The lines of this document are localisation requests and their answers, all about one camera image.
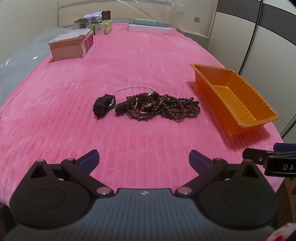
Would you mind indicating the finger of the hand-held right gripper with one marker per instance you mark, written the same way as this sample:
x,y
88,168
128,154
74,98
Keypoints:
x,y
253,155
284,147

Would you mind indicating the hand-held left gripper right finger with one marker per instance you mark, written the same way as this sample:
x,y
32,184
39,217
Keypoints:
x,y
198,160

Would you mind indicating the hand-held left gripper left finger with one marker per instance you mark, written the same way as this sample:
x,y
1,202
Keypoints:
x,y
89,160

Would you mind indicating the black smartwatch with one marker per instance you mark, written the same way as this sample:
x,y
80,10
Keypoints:
x,y
101,107

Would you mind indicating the orange plastic tray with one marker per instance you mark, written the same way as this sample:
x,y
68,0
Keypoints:
x,y
231,97

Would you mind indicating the red white printed cloth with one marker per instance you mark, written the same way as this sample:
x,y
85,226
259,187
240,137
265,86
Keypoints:
x,y
282,233

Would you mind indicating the grey white sliding wardrobe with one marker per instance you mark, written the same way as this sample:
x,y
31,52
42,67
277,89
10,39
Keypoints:
x,y
266,46

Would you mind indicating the pink cardboard box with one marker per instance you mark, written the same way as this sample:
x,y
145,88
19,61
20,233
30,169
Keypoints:
x,y
67,48

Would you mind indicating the pink plush blanket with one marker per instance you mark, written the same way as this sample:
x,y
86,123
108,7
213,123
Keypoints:
x,y
138,58

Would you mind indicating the plastic covered grey mattress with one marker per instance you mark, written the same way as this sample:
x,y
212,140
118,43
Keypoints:
x,y
20,58

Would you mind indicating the white nightstand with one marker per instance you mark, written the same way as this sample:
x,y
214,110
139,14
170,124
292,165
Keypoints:
x,y
196,36

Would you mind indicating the green tissue pack bundle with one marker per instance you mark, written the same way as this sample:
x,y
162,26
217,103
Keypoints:
x,y
105,27

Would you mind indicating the dark clear container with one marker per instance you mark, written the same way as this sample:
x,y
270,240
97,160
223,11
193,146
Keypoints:
x,y
82,24

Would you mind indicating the long white box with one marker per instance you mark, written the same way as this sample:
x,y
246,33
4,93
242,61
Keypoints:
x,y
150,29

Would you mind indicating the blue book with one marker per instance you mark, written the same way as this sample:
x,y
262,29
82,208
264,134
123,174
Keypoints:
x,y
163,24

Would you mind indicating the white blue tissue pack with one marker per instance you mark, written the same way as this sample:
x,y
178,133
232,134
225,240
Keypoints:
x,y
94,18

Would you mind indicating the brown box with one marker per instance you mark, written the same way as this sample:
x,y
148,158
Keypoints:
x,y
106,15

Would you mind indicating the green flat box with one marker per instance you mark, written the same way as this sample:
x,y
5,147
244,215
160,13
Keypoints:
x,y
145,21

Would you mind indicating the beige bed headboard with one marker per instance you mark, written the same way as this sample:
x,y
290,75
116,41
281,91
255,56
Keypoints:
x,y
115,7

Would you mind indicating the wall socket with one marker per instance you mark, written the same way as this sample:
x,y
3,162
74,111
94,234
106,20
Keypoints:
x,y
197,20

